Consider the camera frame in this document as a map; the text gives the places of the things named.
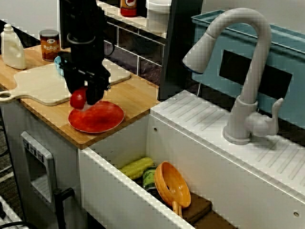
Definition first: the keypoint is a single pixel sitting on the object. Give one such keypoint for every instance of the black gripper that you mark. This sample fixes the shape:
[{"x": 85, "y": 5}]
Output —
[{"x": 83, "y": 62}]

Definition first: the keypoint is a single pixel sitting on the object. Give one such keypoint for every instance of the red and white toy sushi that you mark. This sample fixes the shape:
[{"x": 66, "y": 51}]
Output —
[{"x": 76, "y": 99}]

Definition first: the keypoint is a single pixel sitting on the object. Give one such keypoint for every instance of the light blue bowl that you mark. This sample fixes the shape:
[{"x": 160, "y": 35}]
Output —
[{"x": 58, "y": 65}]

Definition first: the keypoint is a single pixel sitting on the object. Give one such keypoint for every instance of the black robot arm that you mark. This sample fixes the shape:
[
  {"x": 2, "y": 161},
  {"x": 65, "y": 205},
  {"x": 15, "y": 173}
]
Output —
[{"x": 83, "y": 19}]

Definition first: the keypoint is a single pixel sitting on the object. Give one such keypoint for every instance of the red plate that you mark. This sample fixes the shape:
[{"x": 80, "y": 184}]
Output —
[{"x": 100, "y": 119}]

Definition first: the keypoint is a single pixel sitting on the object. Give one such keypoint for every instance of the white detergent bottle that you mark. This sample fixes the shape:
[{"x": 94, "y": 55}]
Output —
[{"x": 13, "y": 50}]

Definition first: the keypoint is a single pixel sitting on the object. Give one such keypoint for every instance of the white toy kitchen cabinet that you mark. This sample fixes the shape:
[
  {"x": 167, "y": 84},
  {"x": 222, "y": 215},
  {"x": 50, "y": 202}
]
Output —
[{"x": 66, "y": 167}]

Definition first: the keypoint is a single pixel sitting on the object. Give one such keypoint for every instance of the red and yellow sauce jar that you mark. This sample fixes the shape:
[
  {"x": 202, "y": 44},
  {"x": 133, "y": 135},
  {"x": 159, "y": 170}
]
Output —
[{"x": 128, "y": 8}]

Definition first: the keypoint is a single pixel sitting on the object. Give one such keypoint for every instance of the yellow toy corn cob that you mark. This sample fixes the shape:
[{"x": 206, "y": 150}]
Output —
[{"x": 135, "y": 168}]

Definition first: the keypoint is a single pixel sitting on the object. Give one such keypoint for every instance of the white round container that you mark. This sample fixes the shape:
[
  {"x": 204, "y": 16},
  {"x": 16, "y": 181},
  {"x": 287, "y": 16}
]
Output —
[{"x": 158, "y": 16}]

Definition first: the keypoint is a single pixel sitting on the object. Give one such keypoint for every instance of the green can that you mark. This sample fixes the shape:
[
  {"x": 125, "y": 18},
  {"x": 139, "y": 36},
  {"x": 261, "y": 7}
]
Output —
[{"x": 149, "y": 177}]

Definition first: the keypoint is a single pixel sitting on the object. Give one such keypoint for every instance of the white sink basin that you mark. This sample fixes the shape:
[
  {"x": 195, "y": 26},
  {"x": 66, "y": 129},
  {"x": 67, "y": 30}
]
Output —
[{"x": 214, "y": 167}]

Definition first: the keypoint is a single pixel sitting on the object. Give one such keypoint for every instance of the grey kitchen faucet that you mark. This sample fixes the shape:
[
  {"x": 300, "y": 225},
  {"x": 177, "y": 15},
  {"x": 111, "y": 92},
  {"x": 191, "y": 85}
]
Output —
[{"x": 245, "y": 107}]

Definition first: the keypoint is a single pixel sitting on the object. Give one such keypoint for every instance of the brown sponge block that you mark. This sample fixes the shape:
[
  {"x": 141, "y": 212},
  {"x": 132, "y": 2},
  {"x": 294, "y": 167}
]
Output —
[{"x": 197, "y": 207}]

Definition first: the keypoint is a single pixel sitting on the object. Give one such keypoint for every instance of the dark grey upright post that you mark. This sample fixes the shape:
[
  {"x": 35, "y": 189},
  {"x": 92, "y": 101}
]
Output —
[{"x": 181, "y": 59}]

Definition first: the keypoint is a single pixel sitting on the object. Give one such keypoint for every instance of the white metal frame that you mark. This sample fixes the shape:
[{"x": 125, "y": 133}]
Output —
[{"x": 9, "y": 212}]

